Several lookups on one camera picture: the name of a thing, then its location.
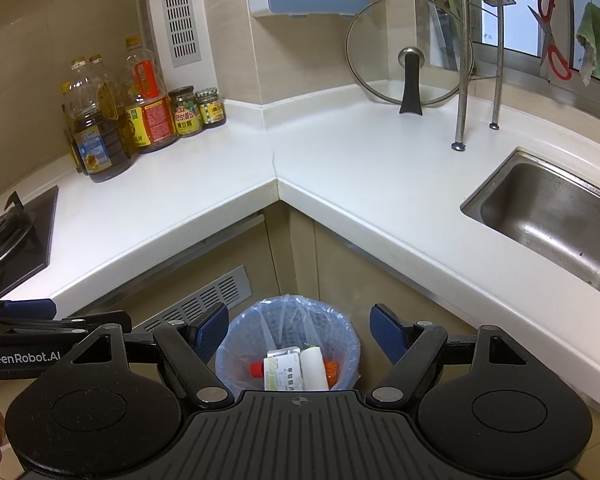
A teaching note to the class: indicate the silver cabinet vent grille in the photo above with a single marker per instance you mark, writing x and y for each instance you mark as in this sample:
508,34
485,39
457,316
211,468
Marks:
220,292

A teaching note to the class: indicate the white cardboard box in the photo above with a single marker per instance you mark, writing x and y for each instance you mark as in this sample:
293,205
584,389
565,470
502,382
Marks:
284,372

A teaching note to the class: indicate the dark hanging board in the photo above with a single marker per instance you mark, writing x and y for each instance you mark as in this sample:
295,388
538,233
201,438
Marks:
437,20

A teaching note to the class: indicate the silver wall vent grille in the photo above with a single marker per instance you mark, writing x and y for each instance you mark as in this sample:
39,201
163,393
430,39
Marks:
180,15

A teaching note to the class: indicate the orange plastic bag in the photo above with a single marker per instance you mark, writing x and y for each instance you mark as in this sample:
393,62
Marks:
333,370

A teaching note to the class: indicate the stainless steel sink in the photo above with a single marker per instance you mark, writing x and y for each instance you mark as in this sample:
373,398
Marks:
550,220

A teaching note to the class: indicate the slim oil bottle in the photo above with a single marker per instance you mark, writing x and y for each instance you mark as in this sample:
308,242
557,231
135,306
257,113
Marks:
70,130

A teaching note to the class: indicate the glass pot lid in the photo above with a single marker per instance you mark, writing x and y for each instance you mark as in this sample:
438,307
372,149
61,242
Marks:
380,45

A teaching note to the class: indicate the tall jar with yellow label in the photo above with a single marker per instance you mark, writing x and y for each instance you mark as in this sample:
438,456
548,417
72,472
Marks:
185,115

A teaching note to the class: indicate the yellow oil bottle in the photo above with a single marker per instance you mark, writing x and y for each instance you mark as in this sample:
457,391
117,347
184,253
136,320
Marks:
115,120

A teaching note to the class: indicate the beige corner cabinet panel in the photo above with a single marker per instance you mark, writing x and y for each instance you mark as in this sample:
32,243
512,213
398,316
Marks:
300,260

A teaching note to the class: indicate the large dark oil bottle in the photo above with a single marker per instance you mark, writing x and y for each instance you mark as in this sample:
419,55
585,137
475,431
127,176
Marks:
97,145

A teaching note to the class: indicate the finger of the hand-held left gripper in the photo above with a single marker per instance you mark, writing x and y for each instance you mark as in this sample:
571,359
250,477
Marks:
117,318
30,307

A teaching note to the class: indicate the window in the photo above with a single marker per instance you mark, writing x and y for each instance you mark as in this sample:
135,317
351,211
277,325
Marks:
520,20

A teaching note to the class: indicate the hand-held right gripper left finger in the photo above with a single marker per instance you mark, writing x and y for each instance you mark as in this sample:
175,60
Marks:
212,331

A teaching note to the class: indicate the metal dish rack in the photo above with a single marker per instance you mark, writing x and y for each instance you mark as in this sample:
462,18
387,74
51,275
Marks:
462,85

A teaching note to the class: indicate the trash bin with blue bag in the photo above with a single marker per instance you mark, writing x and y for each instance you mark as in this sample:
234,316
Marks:
240,330

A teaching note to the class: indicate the short jar with yellow label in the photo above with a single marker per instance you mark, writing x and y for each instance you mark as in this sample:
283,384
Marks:
211,110

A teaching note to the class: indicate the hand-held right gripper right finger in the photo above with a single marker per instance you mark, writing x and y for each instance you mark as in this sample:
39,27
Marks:
387,332

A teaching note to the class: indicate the beige cabinet door with vent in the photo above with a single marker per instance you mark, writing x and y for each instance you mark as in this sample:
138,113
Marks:
250,247

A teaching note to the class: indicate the black gas stove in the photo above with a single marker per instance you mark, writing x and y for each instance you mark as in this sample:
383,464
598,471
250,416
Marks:
10,240

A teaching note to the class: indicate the small red plastic piece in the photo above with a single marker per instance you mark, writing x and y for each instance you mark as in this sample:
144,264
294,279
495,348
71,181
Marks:
256,370

